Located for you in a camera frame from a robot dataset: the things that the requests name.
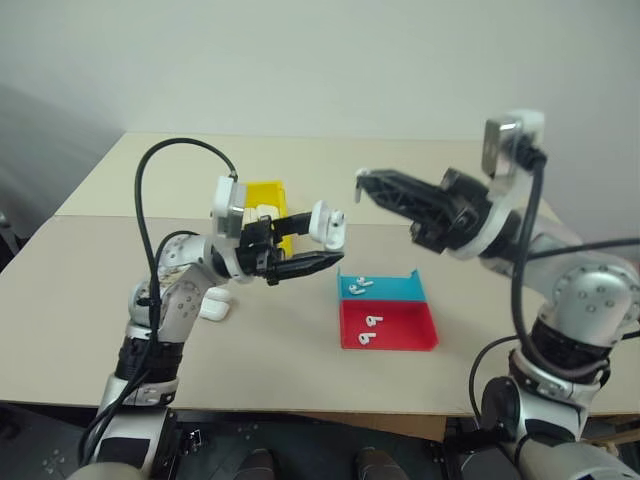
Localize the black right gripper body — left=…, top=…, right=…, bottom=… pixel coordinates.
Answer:
left=408, top=168, right=494, bottom=257

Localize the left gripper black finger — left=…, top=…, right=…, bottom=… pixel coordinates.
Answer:
left=268, top=251, right=347, bottom=287
left=272, top=212, right=314, bottom=237

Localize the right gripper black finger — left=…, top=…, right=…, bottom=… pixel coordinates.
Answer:
left=355, top=168, right=445, bottom=202
left=366, top=189, right=442, bottom=227

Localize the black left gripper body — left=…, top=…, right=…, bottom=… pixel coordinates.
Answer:
left=234, top=217, right=292, bottom=286

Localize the yellow plastic bin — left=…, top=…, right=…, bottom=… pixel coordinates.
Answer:
left=243, top=179, right=297, bottom=261

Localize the blue plastic tray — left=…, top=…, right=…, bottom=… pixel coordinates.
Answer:
left=336, top=266, right=430, bottom=303

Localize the red plastic tray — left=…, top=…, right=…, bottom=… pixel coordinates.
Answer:
left=339, top=299, right=443, bottom=352

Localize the dark brown rounded shape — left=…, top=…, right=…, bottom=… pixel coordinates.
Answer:
left=239, top=448, right=275, bottom=480
left=354, top=447, right=397, bottom=480

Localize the black object beside table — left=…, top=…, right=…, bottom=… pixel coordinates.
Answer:
left=0, top=211, right=24, bottom=274

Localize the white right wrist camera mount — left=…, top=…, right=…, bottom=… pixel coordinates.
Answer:
left=448, top=108, right=547, bottom=262

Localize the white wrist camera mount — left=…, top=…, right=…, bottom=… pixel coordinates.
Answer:
left=448, top=108, right=547, bottom=262
left=209, top=174, right=249, bottom=239

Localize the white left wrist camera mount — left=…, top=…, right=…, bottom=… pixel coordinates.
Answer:
left=209, top=174, right=249, bottom=239

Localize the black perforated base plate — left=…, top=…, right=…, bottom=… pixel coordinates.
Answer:
left=0, top=402, right=640, bottom=480

